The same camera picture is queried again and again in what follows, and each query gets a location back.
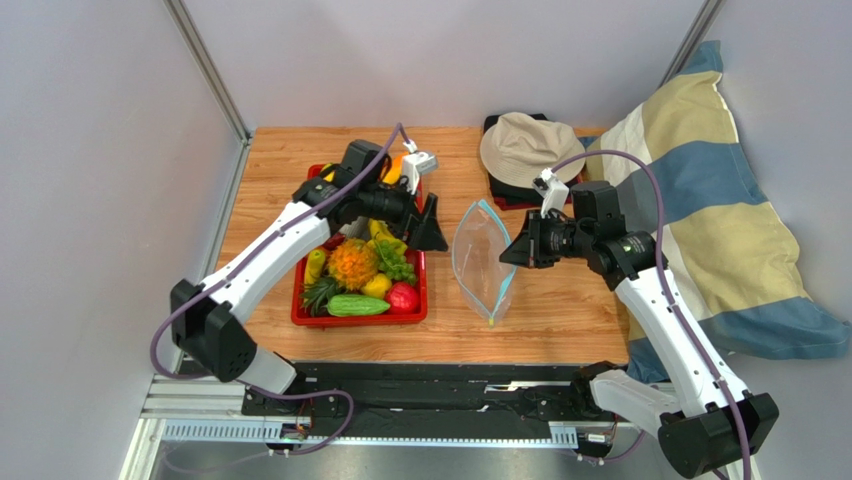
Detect beige bucket hat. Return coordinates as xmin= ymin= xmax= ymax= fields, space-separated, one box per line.
xmin=479 ymin=112 xmax=585 ymax=188

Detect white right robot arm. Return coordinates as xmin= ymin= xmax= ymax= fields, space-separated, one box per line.
xmin=499 ymin=176 xmax=779 ymax=479

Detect yellow toy bananas bunch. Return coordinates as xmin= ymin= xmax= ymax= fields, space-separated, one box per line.
xmin=368 ymin=219 xmax=408 ymax=255

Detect striped pillow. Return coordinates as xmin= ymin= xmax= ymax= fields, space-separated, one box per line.
xmin=586 ymin=41 xmax=851 ymax=360

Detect orange toy mango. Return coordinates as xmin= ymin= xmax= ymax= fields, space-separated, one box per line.
xmin=382 ymin=154 xmax=406 ymax=185

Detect clear zip top bag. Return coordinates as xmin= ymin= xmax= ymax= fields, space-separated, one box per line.
xmin=451 ymin=200 xmax=517 ymax=328

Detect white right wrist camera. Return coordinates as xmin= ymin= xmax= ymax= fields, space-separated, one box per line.
xmin=533 ymin=168 xmax=570 ymax=217

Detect orange toy pineapple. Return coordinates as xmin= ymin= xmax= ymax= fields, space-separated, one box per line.
xmin=327 ymin=238 xmax=379 ymax=291

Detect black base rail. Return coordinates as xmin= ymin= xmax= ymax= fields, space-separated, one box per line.
xmin=241 ymin=362 xmax=618 ymax=440

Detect red toy strawberry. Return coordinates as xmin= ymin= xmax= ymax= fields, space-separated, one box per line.
xmin=384 ymin=282 xmax=421 ymax=315

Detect green toy cucumber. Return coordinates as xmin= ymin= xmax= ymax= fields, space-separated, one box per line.
xmin=326 ymin=294 xmax=390 ymax=317

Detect yellow toy lemon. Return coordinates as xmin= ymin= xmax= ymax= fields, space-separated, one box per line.
xmin=360 ymin=273 xmax=393 ymax=300

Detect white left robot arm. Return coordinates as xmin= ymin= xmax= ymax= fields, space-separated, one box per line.
xmin=168 ymin=140 xmax=448 ymax=395

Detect red plastic tray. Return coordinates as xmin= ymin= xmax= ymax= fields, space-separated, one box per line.
xmin=290 ymin=162 xmax=429 ymax=327

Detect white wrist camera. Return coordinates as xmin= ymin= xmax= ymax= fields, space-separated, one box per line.
xmin=400 ymin=140 xmax=439 ymax=195
xmin=533 ymin=168 xmax=570 ymax=217

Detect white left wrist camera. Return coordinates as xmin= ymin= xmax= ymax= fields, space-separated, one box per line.
xmin=400 ymin=140 xmax=439 ymax=195

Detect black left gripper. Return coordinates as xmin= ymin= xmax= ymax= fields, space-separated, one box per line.
xmin=358 ymin=175 xmax=447 ymax=253

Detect green toy grapes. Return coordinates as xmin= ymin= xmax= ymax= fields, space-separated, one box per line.
xmin=374 ymin=239 xmax=418 ymax=285

